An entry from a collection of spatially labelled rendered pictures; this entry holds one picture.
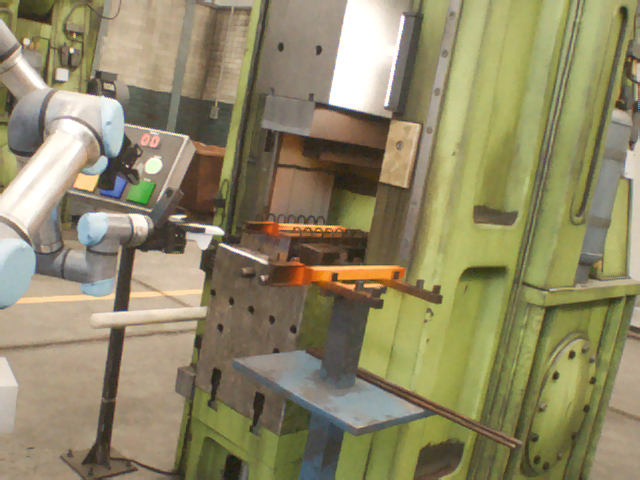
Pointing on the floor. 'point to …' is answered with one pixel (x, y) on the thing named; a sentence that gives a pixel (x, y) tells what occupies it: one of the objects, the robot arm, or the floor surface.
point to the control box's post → (115, 346)
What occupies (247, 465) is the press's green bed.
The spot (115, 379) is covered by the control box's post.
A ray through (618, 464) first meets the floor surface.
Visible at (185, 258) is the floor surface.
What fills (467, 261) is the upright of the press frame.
